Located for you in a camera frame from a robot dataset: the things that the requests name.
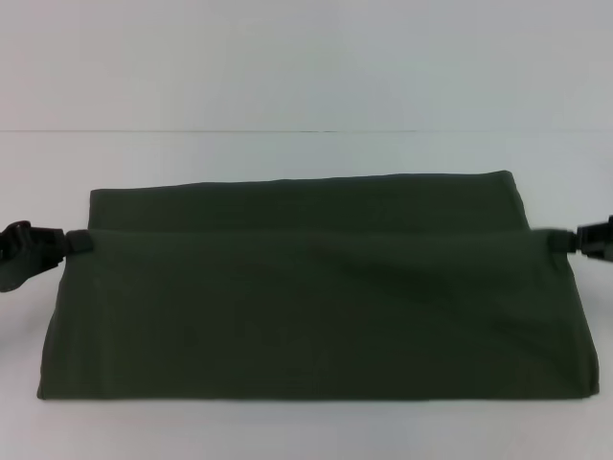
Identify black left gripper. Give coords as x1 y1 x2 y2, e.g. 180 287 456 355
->
0 219 96 294

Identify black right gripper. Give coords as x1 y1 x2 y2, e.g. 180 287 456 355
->
545 221 613 265

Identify dark green shirt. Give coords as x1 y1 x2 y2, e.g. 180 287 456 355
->
35 168 576 402

